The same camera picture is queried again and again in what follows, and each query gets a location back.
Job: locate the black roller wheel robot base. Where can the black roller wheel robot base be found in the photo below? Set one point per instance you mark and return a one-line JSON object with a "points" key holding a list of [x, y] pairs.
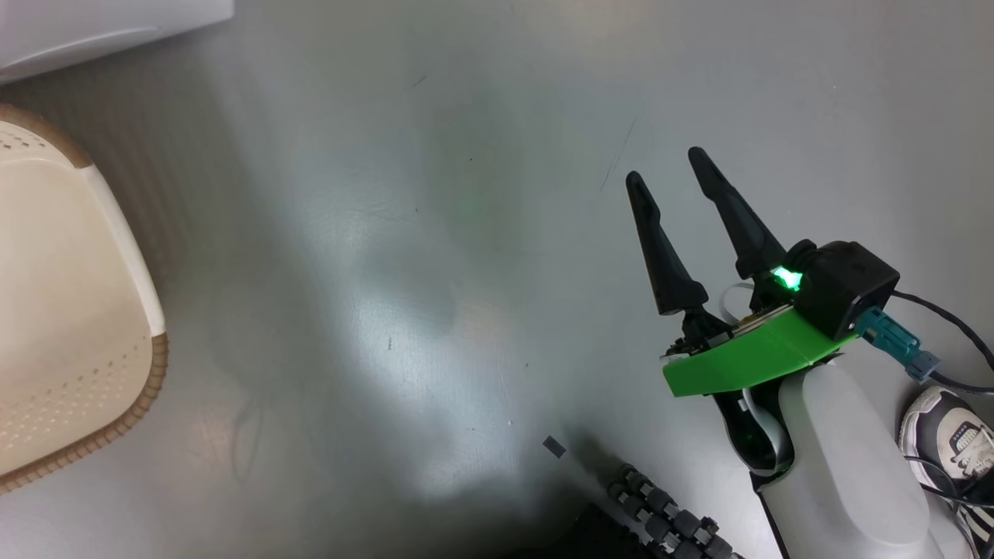
{"points": [[668, 524]]}

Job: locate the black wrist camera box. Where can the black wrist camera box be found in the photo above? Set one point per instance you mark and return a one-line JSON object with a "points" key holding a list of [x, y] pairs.
{"points": [[839, 287]]}

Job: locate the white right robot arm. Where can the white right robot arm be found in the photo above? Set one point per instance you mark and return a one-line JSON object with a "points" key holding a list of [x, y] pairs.
{"points": [[846, 466]]}

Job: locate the black and white sneaker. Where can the black and white sneaker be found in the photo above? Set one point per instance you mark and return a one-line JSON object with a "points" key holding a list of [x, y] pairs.
{"points": [[955, 435]]}

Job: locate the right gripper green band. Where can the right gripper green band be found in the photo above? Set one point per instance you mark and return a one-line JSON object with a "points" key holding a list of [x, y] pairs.
{"points": [[738, 365]]}

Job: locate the cream plastic laundry basket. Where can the cream plastic laundry basket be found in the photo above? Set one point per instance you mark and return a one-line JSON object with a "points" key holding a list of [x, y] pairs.
{"points": [[62, 272]]}

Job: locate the white washing machine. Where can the white washing machine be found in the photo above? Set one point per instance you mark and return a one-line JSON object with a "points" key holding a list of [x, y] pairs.
{"points": [[78, 31]]}

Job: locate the small dark floor scrap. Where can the small dark floor scrap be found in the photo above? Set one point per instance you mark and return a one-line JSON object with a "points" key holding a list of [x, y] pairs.
{"points": [[554, 446]]}

